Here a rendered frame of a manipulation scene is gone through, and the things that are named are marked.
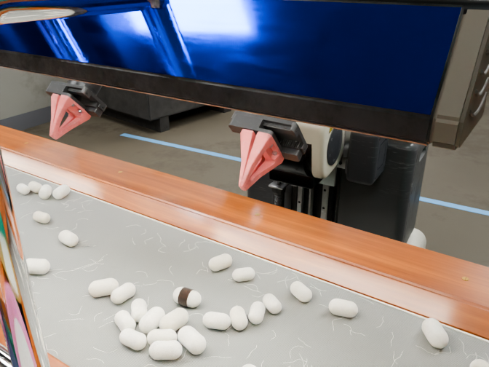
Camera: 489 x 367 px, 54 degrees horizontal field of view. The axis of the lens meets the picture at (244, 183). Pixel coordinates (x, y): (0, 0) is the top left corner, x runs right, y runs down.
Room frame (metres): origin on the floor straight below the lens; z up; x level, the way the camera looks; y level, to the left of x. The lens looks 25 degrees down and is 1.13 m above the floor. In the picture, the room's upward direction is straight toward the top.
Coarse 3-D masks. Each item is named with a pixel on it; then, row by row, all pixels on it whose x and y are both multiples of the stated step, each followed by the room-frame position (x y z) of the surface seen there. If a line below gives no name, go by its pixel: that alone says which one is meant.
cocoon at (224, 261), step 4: (216, 256) 0.56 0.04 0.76; (220, 256) 0.56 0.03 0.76; (224, 256) 0.56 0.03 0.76; (228, 256) 0.56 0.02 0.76; (212, 260) 0.55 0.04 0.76; (216, 260) 0.55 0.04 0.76; (220, 260) 0.55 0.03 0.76; (224, 260) 0.56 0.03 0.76; (228, 260) 0.56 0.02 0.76; (212, 264) 0.55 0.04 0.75; (216, 264) 0.55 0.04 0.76; (220, 264) 0.55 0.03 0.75; (224, 264) 0.55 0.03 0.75; (228, 264) 0.56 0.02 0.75; (212, 268) 0.55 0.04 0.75; (216, 268) 0.55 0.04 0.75; (220, 268) 0.55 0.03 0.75; (224, 268) 0.56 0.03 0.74
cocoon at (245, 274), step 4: (240, 268) 0.54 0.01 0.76; (244, 268) 0.54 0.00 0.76; (248, 268) 0.54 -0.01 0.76; (252, 268) 0.54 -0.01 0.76; (236, 272) 0.53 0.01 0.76; (240, 272) 0.53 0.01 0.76; (244, 272) 0.53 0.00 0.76; (248, 272) 0.53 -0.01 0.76; (252, 272) 0.53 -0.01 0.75; (232, 276) 0.53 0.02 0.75; (236, 276) 0.53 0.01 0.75; (240, 276) 0.53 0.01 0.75; (244, 276) 0.53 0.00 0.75; (248, 276) 0.53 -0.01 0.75; (252, 276) 0.53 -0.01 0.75; (236, 280) 0.53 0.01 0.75; (240, 280) 0.53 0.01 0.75; (244, 280) 0.53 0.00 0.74
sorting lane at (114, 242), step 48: (48, 240) 0.64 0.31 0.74; (96, 240) 0.64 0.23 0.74; (144, 240) 0.64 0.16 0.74; (192, 240) 0.64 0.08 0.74; (48, 288) 0.51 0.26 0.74; (144, 288) 0.51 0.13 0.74; (192, 288) 0.51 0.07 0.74; (240, 288) 0.51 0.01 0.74; (288, 288) 0.51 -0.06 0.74; (336, 288) 0.51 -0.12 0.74; (48, 336) 0.43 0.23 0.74; (96, 336) 0.43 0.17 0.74; (240, 336) 0.43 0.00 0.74; (288, 336) 0.43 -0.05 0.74; (336, 336) 0.43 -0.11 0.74; (384, 336) 0.43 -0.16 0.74
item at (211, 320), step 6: (210, 312) 0.44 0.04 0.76; (216, 312) 0.44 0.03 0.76; (204, 318) 0.44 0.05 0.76; (210, 318) 0.44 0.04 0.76; (216, 318) 0.44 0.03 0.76; (222, 318) 0.44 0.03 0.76; (228, 318) 0.44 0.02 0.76; (204, 324) 0.44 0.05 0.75; (210, 324) 0.43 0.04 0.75; (216, 324) 0.43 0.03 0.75; (222, 324) 0.43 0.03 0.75; (228, 324) 0.43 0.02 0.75
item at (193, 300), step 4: (176, 288) 0.49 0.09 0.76; (180, 288) 0.49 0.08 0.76; (176, 292) 0.48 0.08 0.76; (192, 292) 0.48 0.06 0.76; (196, 292) 0.48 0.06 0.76; (176, 296) 0.48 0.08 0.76; (188, 296) 0.47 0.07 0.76; (192, 296) 0.47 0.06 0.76; (196, 296) 0.47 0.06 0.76; (200, 296) 0.48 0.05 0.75; (176, 300) 0.48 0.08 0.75; (188, 300) 0.47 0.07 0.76; (192, 300) 0.47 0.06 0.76; (196, 300) 0.47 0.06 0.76; (200, 300) 0.48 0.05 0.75; (188, 304) 0.47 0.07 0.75; (192, 304) 0.47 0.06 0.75; (196, 304) 0.47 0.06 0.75
